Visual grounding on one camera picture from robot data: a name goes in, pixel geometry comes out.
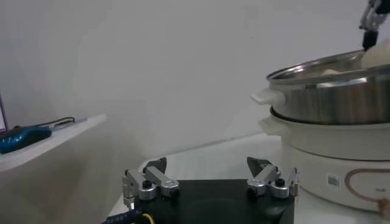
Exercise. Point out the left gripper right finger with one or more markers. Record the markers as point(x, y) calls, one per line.
point(265, 176)

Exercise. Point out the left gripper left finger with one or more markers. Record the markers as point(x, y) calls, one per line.
point(155, 179)

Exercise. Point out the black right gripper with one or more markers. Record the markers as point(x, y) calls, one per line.
point(385, 5)

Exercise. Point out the white steamed baozi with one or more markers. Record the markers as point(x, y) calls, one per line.
point(377, 56)

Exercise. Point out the perforated steel steamer basket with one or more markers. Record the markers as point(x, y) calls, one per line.
point(335, 100)

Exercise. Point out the white electric pot base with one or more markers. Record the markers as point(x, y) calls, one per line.
point(320, 146)

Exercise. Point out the white side table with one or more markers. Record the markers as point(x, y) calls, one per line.
point(61, 137)

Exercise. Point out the blue computer mouse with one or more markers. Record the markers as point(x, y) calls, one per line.
point(21, 138)

